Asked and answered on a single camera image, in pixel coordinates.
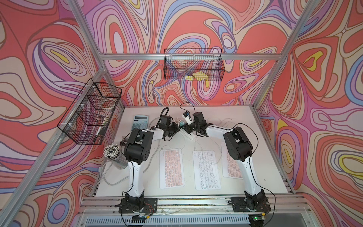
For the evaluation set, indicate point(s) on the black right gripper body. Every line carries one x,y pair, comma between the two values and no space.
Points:
194,126

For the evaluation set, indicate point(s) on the white power strip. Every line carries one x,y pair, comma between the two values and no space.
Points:
191,136

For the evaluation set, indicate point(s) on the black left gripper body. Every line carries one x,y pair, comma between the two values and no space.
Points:
171,130

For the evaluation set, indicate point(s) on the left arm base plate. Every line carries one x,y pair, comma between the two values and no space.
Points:
143,205

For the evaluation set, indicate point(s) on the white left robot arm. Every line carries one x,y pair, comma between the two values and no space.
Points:
137,150

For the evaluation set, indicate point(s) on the light blue calculator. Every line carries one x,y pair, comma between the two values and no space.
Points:
140,122

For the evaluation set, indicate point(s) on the wall wire basket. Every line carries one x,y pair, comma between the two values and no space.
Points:
179,62
93,106

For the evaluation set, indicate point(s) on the clear cup of pens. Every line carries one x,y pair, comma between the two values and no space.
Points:
113,153

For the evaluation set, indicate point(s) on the middle white keyboard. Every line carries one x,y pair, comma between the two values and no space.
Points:
205,170

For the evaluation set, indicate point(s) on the pink keyboard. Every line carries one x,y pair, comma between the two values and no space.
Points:
230,166
171,169

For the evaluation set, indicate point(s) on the left wall wire basket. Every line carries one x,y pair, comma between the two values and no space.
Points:
93,106

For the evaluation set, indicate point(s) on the back wall wire basket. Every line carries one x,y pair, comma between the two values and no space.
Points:
179,62

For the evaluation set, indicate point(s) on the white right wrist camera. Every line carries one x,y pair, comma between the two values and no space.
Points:
187,117

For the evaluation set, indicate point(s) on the marker in left basket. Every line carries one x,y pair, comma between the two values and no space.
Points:
97,134

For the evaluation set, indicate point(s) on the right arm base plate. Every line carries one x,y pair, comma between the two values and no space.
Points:
243,204

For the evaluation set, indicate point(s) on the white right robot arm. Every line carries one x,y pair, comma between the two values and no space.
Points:
239,148

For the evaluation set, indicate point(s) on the yellow sticky notes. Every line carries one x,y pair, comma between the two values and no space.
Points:
198,76

